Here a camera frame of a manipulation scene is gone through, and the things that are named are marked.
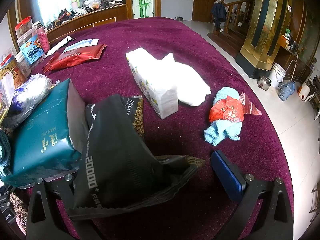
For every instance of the patterned woven cloth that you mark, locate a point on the patterned woven cloth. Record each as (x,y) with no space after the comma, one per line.
(18,212)

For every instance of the white plastic bucket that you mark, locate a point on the white plastic bucket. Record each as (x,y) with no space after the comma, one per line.
(277,75)

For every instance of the metal kettle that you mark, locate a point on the metal kettle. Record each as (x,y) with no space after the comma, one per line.
(264,83)

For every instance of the white dotted tissue pack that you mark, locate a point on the white dotted tissue pack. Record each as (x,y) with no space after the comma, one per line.
(150,80)

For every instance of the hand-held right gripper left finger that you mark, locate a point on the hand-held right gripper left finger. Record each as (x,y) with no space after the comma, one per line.
(53,188)

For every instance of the wooden stair railing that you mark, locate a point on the wooden stair railing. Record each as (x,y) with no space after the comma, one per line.
(235,25)

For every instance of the pink knit-sleeved bottle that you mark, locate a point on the pink knit-sleeved bottle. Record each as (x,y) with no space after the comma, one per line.
(43,40)

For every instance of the brown wooden door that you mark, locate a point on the brown wooden door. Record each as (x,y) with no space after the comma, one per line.
(205,0)

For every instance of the wooden counter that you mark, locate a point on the wooden counter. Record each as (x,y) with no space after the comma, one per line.
(90,20)

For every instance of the black snack packet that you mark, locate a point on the black snack packet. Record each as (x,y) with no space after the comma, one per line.
(117,155)

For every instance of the dark green packet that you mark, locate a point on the dark green packet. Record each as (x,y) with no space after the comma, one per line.
(42,135)

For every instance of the blue and white packet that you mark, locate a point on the blue and white packet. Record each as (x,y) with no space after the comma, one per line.
(82,43)

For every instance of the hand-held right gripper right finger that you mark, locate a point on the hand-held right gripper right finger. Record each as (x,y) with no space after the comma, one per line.
(226,173)

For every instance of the white and orange appliance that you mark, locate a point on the white and orange appliance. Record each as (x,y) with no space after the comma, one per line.
(305,92)

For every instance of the red plastic bag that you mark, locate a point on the red plastic bag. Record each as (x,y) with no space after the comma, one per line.
(226,111)

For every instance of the golden pillar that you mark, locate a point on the golden pillar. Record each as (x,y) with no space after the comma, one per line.
(265,22)

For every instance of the dark jacket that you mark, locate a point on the dark jacket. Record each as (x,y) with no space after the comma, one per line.
(218,12)

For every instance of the light blue cloth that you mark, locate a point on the light blue cloth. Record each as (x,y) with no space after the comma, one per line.
(222,132)

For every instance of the green knitted cloth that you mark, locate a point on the green knitted cloth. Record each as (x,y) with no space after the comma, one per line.
(4,152)

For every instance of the blue label plastic jar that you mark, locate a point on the blue label plastic jar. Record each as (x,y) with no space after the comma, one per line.
(32,51)

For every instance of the gold tin can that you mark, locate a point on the gold tin can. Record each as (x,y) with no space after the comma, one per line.
(15,70)

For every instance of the red foil packet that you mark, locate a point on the red foil packet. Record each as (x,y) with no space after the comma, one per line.
(75,58)

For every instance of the blue and white wrapped bundle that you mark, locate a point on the blue and white wrapped bundle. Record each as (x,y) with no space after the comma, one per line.
(30,92)

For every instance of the red lid clear jar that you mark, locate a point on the red lid clear jar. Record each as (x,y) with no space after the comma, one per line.
(23,28)

